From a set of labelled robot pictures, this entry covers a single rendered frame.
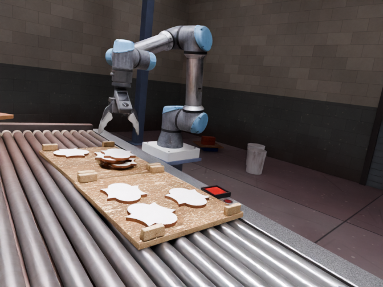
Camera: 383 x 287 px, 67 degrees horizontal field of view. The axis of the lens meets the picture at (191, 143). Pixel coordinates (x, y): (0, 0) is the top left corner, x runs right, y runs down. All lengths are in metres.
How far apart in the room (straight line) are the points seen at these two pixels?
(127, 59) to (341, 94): 4.77
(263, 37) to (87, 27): 3.50
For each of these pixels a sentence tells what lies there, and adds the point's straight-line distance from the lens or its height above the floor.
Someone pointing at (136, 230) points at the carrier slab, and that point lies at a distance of 0.72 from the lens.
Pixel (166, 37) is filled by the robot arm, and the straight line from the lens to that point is 1.50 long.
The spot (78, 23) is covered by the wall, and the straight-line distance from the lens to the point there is 6.41.
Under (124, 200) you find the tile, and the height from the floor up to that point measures 0.95.
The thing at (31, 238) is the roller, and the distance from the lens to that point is 0.74.
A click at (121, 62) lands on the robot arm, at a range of 1.12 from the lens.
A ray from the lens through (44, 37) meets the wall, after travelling 6.16.
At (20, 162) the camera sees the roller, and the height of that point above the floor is 0.92.
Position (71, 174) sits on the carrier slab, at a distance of 1.08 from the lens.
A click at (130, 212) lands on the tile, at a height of 0.95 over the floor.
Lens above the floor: 1.29
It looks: 12 degrees down
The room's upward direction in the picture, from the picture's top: 7 degrees clockwise
